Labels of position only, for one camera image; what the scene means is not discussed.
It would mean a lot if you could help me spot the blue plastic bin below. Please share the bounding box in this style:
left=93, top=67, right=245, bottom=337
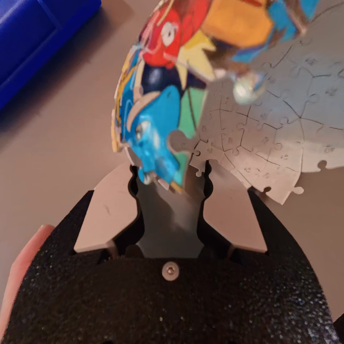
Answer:
left=0, top=0, right=102, bottom=111

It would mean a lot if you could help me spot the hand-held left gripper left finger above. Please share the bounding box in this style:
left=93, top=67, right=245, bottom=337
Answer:
left=73, top=161, right=145, bottom=256

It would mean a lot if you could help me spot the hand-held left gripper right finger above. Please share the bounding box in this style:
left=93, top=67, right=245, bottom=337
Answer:
left=197, top=160, right=268, bottom=259

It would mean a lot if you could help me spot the half-built cartoon puzzle ball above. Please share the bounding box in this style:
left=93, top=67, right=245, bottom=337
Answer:
left=111, top=0, right=344, bottom=206

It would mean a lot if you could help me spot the person's left hand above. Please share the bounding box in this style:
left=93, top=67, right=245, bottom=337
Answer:
left=0, top=224, right=55, bottom=320

